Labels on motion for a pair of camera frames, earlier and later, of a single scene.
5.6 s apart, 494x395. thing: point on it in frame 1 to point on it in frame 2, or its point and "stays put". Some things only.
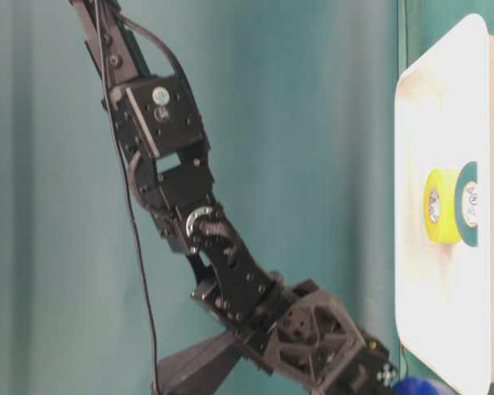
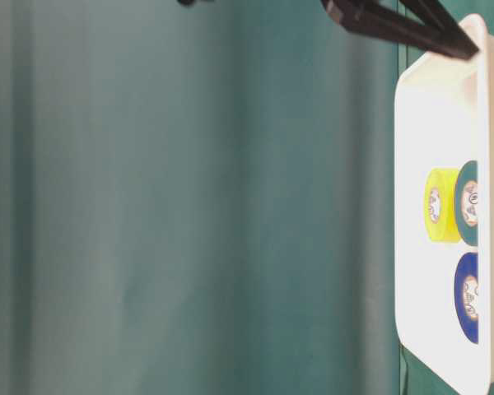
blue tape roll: x=417 y=385 to x=466 y=296
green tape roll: x=466 y=205 stays put
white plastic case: x=452 y=302 stays put
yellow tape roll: x=440 y=206 stays put
